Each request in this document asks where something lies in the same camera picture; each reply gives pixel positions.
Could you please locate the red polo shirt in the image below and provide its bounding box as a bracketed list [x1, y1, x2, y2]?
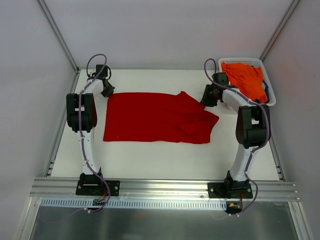
[103, 91, 220, 144]

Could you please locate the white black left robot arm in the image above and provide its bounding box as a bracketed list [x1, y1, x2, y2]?
[66, 64, 115, 195]

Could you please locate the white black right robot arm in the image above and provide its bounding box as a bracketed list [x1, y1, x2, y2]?
[200, 72, 271, 198]

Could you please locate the orange t shirt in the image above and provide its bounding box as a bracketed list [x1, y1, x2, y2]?
[221, 62, 264, 101]

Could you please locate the blue t shirt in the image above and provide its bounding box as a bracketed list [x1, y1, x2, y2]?
[254, 79, 270, 104]

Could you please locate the white plastic laundry basket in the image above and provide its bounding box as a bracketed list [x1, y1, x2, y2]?
[218, 57, 276, 107]

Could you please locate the aluminium frame post left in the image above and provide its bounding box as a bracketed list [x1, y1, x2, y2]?
[36, 0, 80, 73]

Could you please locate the aluminium frame post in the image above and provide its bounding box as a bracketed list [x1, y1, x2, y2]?
[259, 0, 301, 62]
[36, 0, 80, 73]

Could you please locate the aluminium frame post right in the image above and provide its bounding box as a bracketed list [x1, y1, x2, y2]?
[259, 0, 301, 62]

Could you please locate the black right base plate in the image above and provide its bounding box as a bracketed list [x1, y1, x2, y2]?
[207, 181, 253, 199]

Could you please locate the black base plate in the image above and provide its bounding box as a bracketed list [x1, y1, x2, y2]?
[207, 181, 253, 199]
[75, 179, 121, 197]

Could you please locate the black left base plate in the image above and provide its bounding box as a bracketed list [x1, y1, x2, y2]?
[75, 179, 121, 197]

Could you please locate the white slotted cable duct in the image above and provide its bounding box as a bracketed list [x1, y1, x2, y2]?
[40, 197, 227, 211]

